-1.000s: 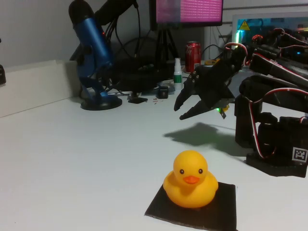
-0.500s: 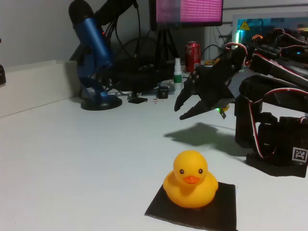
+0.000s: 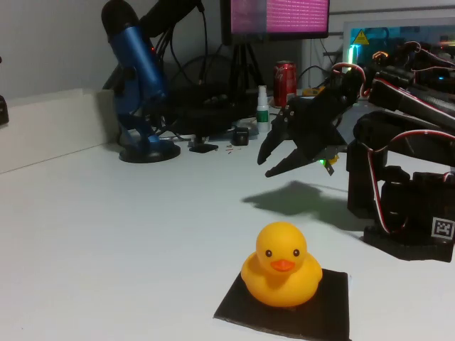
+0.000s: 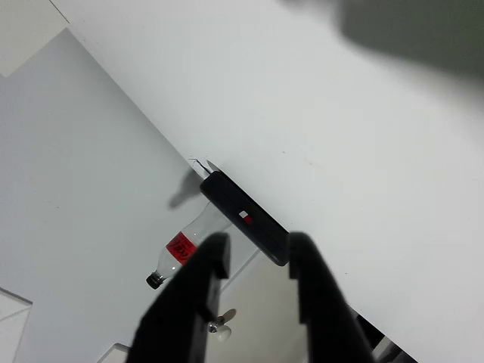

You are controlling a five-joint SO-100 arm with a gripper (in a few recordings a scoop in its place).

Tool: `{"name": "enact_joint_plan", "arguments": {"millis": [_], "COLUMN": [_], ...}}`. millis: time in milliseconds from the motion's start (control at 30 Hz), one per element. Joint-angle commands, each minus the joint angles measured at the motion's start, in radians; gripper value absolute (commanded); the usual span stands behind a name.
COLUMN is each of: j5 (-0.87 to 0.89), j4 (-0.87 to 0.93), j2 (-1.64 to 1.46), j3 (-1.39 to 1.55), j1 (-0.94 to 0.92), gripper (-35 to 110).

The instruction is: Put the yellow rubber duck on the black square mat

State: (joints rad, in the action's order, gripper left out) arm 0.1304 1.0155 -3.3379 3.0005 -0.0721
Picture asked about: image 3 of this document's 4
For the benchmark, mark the black white fiducial tag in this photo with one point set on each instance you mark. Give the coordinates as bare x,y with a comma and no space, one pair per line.
442,227

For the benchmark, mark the blue desktop microphone with stand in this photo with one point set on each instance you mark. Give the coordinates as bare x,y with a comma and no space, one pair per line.
138,64

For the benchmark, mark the white framed printer enclosure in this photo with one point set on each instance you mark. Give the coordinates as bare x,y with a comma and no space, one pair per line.
391,24

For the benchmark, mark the black square mat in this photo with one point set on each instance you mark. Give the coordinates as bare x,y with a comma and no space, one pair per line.
330,312

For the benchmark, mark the small black cube device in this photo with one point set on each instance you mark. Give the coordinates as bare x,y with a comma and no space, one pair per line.
240,136

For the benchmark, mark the yellow warning triangle sticker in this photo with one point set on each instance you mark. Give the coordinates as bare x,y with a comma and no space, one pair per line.
361,38

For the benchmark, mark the gray laptop lid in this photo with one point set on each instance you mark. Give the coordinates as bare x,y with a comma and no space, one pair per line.
350,120

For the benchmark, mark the dark object at frame edge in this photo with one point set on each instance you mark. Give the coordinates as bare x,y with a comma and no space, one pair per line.
3,112

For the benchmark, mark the white ledge board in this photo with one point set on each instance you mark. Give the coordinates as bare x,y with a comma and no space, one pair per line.
53,128

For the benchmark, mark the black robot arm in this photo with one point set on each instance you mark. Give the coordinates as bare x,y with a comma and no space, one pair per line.
366,170

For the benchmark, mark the yellow rubber duck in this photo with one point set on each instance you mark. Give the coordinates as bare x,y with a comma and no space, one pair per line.
281,280

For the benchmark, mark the red cola can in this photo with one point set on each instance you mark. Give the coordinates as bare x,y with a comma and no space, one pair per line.
284,81

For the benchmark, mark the black electronic device with knobs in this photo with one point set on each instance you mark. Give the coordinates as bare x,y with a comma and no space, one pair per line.
199,117

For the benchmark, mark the small black stand base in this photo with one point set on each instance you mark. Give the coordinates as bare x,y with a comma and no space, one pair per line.
203,148

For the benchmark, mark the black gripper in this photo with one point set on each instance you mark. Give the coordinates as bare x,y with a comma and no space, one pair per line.
308,122

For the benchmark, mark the yellow red hand tool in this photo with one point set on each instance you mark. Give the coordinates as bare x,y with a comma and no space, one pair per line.
313,91

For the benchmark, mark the small red white component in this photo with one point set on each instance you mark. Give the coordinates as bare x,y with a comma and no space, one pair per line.
230,150

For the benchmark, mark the black tripod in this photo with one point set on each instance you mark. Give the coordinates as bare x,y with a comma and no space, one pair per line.
241,60

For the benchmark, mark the computer monitor with pink screen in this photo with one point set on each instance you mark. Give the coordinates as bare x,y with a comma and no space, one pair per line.
284,17

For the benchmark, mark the white spray bottle green label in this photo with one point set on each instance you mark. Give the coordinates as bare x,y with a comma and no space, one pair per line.
262,117

